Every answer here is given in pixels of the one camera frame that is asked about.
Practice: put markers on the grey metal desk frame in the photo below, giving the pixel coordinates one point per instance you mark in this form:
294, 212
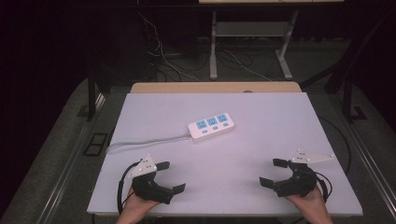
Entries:
213, 56

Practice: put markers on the person's right hand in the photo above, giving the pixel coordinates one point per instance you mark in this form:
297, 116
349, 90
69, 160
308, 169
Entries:
311, 207

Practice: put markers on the black floor plate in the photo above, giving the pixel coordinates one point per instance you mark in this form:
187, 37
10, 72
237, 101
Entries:
96, 144

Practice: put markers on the metal floor rail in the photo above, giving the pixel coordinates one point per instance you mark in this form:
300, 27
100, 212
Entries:
71, 161
370, 165

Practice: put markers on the black metal stand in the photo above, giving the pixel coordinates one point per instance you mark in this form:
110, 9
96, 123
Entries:
347, 99

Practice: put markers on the person's left hand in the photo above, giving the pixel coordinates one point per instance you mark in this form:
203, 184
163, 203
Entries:
137, 210

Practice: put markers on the white table mat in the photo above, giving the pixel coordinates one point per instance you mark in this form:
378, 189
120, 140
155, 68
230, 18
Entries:
249, 149

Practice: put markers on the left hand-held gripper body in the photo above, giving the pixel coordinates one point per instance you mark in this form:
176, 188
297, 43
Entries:
149, 186

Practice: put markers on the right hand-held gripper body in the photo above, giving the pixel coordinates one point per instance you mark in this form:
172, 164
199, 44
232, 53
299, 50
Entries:
300, 183

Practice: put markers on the white and blue power strip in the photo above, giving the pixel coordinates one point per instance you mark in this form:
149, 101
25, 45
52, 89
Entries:
211, 129

